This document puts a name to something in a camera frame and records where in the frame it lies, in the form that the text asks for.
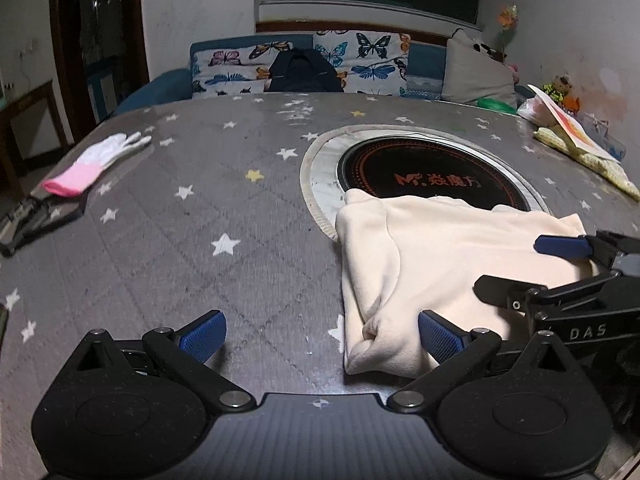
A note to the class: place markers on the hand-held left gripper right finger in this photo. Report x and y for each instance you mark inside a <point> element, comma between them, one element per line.
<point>440,337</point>

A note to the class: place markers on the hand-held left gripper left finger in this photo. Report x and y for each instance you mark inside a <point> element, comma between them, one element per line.
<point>202,337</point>

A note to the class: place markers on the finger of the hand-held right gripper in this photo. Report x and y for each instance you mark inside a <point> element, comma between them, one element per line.
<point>560,246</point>
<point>520,295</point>

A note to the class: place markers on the cream pants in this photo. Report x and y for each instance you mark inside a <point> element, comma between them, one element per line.
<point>425,260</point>

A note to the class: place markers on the green patterned cloth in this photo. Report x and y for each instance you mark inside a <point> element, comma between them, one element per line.
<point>605,170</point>

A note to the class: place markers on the paper with orange drawing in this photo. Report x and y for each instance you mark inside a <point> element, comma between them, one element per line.
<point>575,127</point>

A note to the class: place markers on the grey star-print tablecloth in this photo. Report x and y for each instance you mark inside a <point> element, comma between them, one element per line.
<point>200,210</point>

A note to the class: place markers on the pale plastic bag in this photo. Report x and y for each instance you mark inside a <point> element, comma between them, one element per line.
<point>535,112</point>

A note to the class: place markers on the orange plush toy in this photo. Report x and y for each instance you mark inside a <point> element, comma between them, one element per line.
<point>572,103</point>

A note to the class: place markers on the green plastic object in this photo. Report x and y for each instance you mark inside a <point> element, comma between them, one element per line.
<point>495,106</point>

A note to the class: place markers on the black round induction cooktop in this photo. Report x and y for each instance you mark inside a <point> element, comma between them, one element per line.
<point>425,170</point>

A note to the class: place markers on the teddy bear toy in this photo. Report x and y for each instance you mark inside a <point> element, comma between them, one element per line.
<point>557,90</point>

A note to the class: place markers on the grey pillow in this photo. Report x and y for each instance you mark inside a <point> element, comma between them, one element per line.
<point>475,77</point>

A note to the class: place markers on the black hand tool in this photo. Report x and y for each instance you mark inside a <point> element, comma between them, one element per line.
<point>35,217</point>

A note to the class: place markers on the panda plush toy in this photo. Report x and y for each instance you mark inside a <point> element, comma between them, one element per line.
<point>487,51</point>

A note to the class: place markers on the white and pink glove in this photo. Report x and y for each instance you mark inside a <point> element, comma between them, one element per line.
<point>95,157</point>

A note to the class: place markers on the colourful pinwheel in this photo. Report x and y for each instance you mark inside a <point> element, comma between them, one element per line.
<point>507,17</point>

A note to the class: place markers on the blue sofa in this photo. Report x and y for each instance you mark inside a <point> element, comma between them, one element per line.
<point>145,92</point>

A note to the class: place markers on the butterfly print cushion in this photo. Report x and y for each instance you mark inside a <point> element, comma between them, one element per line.
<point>370,55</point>
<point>230,65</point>

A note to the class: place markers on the black backpack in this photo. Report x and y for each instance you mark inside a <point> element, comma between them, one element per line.
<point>300,72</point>

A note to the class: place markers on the dark wooden door frame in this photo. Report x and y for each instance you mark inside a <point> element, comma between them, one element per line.
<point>62,35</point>

